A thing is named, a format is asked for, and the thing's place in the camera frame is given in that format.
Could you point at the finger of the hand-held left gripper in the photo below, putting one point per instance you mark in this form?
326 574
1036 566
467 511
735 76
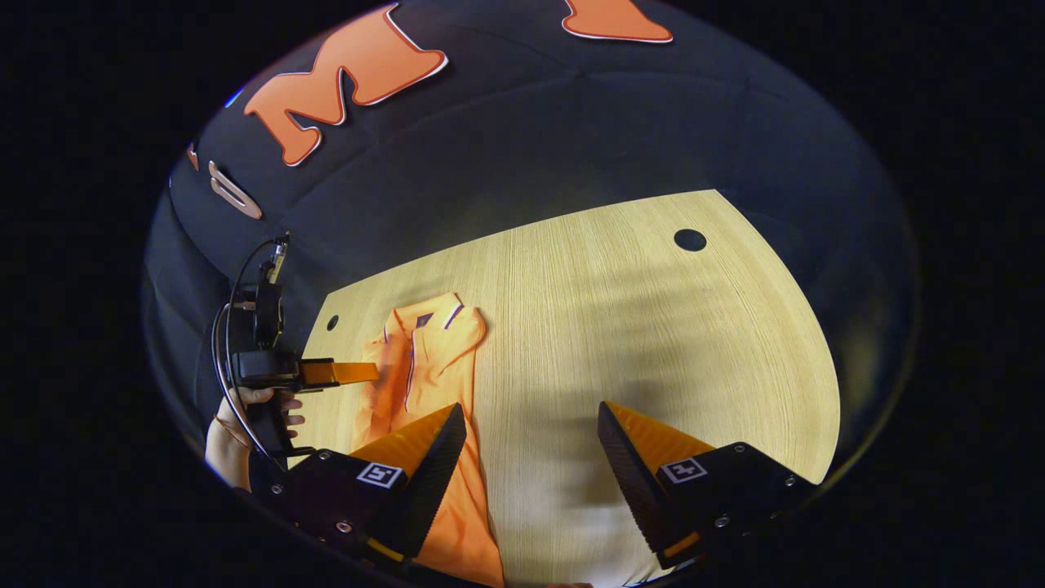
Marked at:
339 373

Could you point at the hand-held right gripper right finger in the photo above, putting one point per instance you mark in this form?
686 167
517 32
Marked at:
633 482

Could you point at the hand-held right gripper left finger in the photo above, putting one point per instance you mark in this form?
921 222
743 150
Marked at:
429 482

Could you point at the orange polo T-shirt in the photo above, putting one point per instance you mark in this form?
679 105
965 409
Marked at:
433 359

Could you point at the black backdrop cloth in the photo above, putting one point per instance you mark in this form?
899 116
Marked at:
531 147

